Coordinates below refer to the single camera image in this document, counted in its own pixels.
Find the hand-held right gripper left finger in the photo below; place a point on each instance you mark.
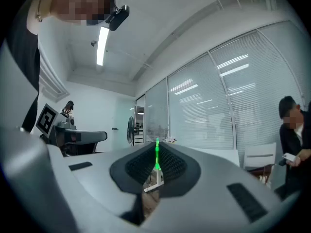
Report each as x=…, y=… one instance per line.
x=92, y=178

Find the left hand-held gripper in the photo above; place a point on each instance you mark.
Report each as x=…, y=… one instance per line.
x=47, y=118

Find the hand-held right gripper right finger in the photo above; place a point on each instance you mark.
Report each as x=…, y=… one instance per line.
x=209, y=193

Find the green star stick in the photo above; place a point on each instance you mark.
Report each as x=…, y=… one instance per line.
x=157, y=156

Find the white door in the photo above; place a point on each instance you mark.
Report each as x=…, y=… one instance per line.
x=122, y=126

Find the black standing fan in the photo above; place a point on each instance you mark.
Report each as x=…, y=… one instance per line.
x=131, y=130

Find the white table leg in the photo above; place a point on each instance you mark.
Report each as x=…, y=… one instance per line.
x=158, y=179

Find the white chair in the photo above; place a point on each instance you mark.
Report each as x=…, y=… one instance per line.
x=259, y=155

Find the white window blind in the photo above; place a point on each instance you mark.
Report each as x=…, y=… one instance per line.
x=255, y=88
x=199, y=103
x=156, y=113

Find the long ceiling light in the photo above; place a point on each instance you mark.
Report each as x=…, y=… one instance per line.
x=102, y=45

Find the ceiling dome sensor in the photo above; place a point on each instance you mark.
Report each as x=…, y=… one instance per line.
x=93, y=43

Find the person's head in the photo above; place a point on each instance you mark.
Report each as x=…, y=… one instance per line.
x=75, y=2

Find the black head-worn camera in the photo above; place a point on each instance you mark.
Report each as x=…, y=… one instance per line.
x=119, y=17

